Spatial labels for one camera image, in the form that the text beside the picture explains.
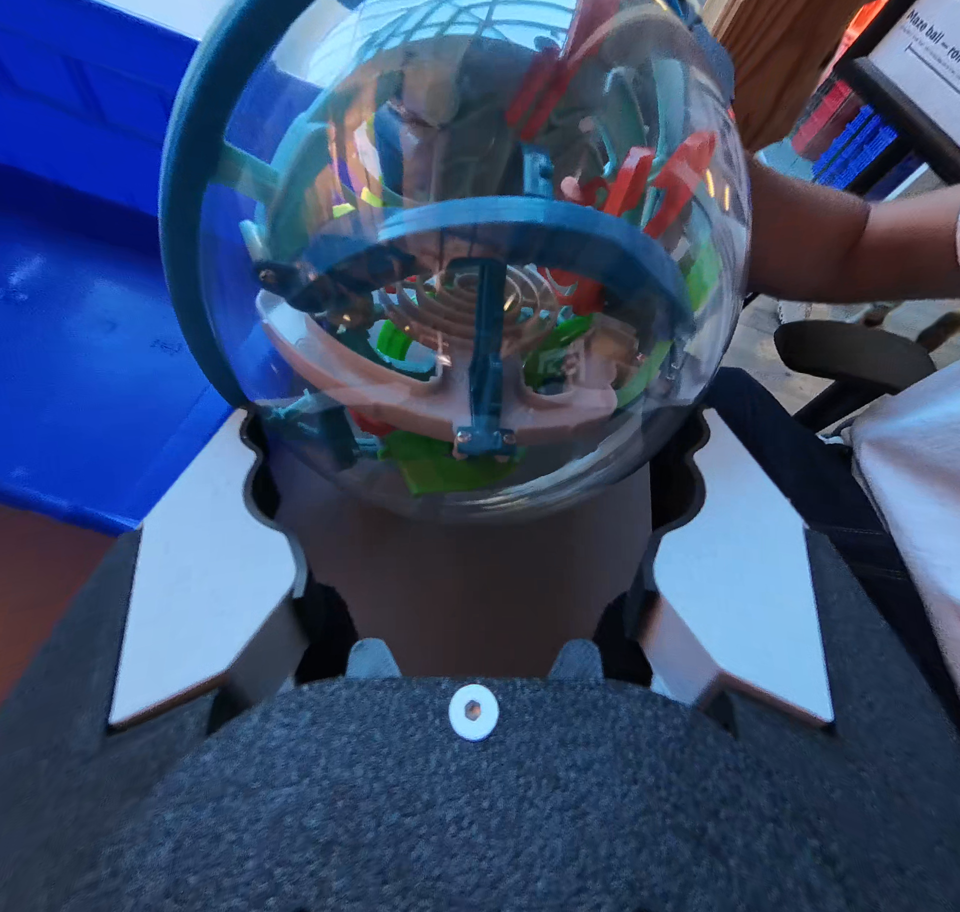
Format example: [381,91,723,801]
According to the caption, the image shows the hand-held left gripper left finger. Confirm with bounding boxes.
[108,409,309,730]

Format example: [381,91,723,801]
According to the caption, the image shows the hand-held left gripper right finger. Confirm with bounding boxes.
[636,409,836,727]

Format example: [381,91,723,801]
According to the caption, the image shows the clear plastic maze ball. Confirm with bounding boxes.
[159,0,754,528]

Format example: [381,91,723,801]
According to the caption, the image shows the person's right forearm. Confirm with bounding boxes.
[744,157,960,307]

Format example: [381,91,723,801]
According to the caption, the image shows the black chair armrest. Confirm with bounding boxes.
[772,318,940,435]

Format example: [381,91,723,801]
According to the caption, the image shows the blue plastic bin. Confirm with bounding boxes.
[0,0,250,537]

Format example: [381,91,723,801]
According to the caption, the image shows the black framed task sign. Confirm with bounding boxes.
[831,0,960,187]

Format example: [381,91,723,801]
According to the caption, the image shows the wooden post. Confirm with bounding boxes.
[700,0,910,153]

